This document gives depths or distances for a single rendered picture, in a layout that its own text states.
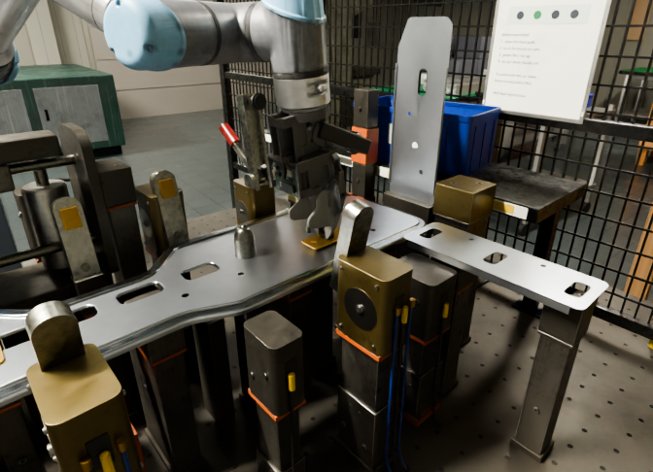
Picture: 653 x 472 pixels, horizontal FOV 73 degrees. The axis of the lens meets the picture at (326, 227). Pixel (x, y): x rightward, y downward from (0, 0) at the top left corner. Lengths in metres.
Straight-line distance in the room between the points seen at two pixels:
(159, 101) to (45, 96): 2.97
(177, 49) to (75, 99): 4.93
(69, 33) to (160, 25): 7.27
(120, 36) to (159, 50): 0.04
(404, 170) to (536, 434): 0.52
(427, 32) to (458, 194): 0.29
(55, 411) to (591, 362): 0.94
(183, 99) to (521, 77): 7.40
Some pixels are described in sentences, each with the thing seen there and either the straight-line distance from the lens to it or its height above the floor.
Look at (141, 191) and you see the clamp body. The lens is 0.81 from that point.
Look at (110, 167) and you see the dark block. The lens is 0.78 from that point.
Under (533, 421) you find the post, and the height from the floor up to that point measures 0.77.
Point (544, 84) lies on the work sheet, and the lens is 1.07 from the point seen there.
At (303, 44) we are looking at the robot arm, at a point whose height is 1.30.
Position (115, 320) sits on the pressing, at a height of 1.00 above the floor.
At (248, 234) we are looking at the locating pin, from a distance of 0.67.
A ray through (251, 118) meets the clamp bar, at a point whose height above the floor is 1.17.
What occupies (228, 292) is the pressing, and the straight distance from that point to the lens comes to 0.61.
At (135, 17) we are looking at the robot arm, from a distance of 0.53.
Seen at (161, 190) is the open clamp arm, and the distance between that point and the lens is 0.77.
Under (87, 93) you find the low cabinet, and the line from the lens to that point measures 5.48.
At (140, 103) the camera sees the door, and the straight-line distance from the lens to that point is 7.99.
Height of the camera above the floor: 1.32
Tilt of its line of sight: 24 degrees down
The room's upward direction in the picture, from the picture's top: straight up
